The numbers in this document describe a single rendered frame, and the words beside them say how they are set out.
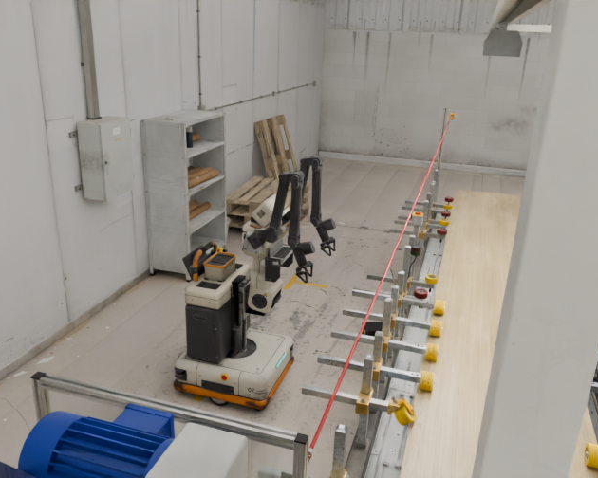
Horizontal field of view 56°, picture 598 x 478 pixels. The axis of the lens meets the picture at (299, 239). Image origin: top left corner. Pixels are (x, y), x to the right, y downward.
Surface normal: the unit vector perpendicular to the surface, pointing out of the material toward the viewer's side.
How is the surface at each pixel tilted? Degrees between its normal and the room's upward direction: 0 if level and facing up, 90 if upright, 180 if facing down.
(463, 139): 90
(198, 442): 0
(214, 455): 0
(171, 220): 90
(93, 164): 90
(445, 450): 0
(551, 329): 90
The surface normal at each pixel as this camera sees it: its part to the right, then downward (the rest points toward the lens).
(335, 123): -0.30, 0.32
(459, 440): 0.04, -0.94
